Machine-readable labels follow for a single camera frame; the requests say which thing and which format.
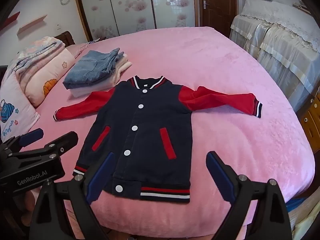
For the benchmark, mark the dark wooden headboard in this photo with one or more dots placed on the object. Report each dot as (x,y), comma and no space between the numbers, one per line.
(66,38)

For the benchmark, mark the folded floral quilt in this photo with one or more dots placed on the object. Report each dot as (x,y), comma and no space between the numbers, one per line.
(37,52)

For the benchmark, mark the folded white garment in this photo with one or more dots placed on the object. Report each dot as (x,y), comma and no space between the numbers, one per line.
(77,92)

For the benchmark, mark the blue cloth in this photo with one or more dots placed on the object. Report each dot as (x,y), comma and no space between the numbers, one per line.
(295,203)

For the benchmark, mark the navy and red varsity jacket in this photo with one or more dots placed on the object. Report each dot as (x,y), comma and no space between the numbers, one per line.
(150,135)

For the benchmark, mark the folded blue jeans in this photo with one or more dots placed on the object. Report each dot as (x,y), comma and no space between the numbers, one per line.
(87,70)

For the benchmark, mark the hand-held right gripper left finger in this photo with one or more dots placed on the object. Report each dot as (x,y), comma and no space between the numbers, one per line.
(100,177)

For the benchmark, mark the folded cream fleece garment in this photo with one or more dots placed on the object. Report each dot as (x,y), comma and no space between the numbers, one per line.
(118,71)

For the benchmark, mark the white cartoon print pillow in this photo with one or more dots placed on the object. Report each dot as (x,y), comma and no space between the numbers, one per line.
(15,110)

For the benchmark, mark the floral glass door wardrobe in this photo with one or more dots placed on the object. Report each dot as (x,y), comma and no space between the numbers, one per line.
(130,5)

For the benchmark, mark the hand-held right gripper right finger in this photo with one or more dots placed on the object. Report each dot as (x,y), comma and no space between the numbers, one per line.
(220,177)

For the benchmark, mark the pink wall shelf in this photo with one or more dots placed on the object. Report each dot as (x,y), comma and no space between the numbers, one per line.
(31,25)

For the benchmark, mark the brown wooden door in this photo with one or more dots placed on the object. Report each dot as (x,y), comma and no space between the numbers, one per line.
(220,2)

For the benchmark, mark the red wall shelf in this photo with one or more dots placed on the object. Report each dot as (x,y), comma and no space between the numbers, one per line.
(11,20)

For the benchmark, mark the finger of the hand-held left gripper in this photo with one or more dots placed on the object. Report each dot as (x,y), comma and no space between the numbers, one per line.
(63,142)
(31,136)

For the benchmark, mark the folded pink cartoon quilt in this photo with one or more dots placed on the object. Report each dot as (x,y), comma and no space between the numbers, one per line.
(50,75)

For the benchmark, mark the wooden cabinet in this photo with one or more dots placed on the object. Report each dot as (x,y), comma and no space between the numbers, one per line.
(311,125)

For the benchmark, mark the pink fleece bed blanket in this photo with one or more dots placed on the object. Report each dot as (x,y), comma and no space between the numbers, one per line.
(225,80)

